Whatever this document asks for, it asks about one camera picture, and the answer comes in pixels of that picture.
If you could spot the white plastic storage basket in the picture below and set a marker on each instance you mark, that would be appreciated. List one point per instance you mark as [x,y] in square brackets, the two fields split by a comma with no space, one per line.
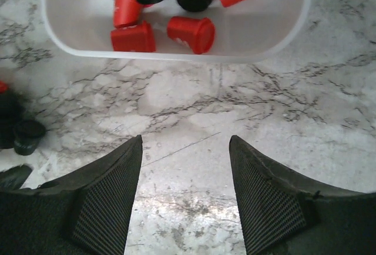
[235,31]

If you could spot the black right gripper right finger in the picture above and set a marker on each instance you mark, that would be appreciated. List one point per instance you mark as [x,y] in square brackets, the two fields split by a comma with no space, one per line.
[284,212]

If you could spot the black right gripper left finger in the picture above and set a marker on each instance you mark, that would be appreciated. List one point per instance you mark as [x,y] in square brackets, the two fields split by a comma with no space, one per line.
[87,211]

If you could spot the black coffee capsule left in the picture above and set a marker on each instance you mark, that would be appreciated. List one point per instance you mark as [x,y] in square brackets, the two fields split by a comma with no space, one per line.
[11,114]

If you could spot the black coffee capsule number four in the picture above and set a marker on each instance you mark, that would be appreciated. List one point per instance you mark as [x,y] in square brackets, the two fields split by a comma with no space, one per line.
[28,134]

